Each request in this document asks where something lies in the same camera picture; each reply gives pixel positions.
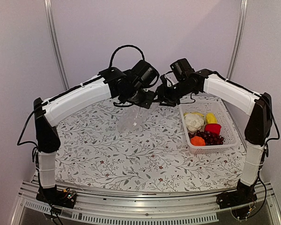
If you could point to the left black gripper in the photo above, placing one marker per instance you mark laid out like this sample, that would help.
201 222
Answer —
147 103

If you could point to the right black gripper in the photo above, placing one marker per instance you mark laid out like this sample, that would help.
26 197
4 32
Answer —
163 96

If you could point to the yellow corn toy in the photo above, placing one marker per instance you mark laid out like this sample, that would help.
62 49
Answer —
210 118
195 113

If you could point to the clear zip top bag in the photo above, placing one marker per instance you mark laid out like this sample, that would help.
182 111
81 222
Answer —
134 116

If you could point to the white cauliflower toy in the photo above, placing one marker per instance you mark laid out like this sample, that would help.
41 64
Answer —
193 122

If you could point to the red pepper toy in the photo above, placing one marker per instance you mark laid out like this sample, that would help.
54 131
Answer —
213 128

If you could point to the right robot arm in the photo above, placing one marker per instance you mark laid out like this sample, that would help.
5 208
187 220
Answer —
257 106

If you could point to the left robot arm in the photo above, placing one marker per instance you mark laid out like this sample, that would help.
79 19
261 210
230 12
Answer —
129 86

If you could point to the white plastic basket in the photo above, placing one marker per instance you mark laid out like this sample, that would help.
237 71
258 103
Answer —
205 105

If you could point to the orange pumpkin toy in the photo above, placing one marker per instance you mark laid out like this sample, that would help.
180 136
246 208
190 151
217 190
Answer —
197 141

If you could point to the floral table mat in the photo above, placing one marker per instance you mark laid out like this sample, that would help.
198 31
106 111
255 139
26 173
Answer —
155 157

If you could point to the dark red grape bunch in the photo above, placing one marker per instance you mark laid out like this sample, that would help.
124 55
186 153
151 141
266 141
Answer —
210 139

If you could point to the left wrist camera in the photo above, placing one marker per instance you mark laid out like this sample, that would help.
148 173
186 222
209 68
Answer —
144 75

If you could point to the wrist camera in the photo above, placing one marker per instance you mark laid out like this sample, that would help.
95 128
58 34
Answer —
181 69
144 75

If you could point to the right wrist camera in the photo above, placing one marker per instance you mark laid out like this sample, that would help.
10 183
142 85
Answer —
181 69

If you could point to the right aluminium post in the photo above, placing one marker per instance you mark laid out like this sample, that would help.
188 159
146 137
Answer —
238 39

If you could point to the aluminium post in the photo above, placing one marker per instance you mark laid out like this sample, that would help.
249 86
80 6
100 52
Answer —
55 44
238 39

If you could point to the aluminium front rail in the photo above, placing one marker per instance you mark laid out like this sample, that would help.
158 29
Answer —
98 206

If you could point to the left aluminium post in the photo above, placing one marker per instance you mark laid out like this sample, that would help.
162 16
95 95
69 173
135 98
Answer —
55 44

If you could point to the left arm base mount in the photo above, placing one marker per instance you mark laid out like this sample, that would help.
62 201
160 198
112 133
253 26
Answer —
64 198

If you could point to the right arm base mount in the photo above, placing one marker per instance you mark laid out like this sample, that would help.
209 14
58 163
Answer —
243 199

